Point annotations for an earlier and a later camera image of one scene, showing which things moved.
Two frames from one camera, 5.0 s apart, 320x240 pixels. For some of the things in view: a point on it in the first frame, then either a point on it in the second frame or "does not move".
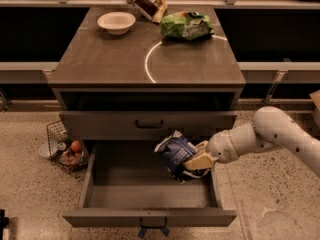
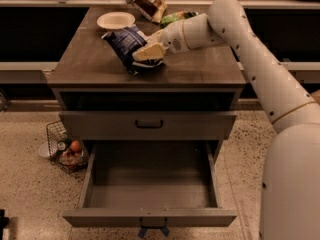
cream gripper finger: (202, 161) -> (151, 51)
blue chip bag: (174, 151) -> (125, 42)
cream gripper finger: (201, 148) -> (157, 37)
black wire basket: (66, 153) does not move
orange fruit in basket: (75, 145) does not move
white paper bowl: (116, 23) does not move
